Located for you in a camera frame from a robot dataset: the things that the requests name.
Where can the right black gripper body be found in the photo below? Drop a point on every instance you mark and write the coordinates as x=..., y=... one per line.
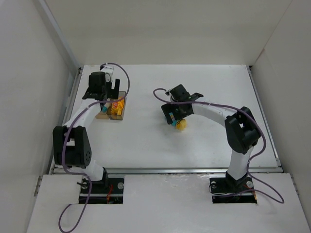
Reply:
x=170, y=112

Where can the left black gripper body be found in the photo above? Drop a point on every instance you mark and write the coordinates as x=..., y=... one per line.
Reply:
x=107, y=94

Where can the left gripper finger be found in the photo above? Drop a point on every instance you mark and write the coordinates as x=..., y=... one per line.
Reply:
x=107, y=89
x=116, y=89

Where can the yellow butterfly print lego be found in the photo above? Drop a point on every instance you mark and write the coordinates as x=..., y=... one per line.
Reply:
x=117, y=105

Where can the colourful lego figure stack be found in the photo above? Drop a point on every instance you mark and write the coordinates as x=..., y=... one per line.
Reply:
x=178, y=124

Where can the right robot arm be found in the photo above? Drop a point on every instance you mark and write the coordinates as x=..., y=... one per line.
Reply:
x=240, y=127

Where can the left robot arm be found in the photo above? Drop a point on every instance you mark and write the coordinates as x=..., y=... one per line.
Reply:
x=71, y=146

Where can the grey transparent container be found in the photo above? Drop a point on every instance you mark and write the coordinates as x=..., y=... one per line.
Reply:
x=118, y=114

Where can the orange transparent container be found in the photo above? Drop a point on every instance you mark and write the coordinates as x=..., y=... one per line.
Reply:
x=102, y=115

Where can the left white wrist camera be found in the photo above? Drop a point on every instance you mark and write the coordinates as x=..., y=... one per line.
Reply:
x=108, y=70

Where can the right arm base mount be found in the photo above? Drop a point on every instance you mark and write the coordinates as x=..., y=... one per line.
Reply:
x=224, y=193

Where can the aluminium front rail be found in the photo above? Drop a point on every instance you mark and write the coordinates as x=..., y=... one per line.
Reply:
x=187, y=170

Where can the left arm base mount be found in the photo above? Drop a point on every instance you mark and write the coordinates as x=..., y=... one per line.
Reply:
x=102, y=192

